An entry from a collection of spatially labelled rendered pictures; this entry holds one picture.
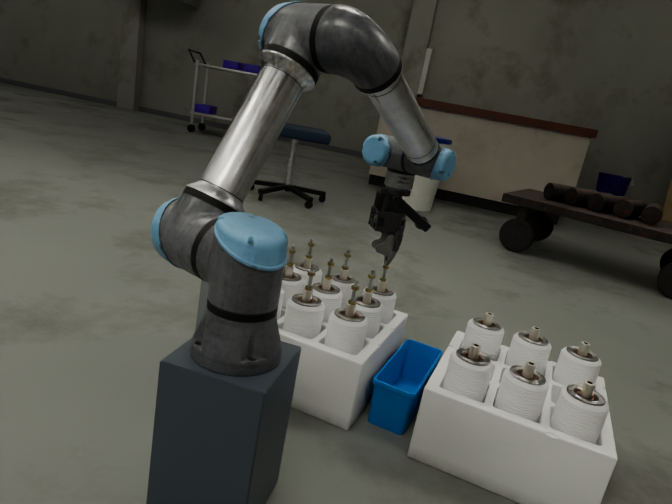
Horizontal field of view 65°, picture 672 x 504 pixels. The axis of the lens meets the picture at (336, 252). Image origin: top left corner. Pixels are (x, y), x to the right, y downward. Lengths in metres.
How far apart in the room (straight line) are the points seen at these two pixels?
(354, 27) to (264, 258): 0.41
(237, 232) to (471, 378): 0.63
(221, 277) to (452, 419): 0.63
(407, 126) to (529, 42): 6.75
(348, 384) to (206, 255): 0.55
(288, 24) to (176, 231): 0.41
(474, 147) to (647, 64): 3.40
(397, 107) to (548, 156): 4.21
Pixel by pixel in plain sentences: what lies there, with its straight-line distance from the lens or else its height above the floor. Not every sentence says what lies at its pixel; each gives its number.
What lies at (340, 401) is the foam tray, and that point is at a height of 0.07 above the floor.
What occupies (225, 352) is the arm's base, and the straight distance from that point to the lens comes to 0.85.
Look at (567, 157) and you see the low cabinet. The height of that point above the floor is 0.62.
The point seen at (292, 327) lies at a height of 0.19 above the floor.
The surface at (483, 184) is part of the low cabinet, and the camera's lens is 5.18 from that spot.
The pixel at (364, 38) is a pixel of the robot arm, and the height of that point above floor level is 0.84.
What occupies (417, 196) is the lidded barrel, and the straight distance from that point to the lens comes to 4.30.
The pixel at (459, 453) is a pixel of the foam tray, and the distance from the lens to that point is 1.25.
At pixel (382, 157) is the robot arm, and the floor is 0.63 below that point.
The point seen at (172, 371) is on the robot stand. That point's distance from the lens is 0.88.
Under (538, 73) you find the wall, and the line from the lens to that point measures 7.77.
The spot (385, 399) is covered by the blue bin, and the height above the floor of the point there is 0.08.
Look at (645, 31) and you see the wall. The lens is 8.03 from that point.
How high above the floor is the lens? 0.74
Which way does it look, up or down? 16 degrees down
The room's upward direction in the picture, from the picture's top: 11 degrees clockwise
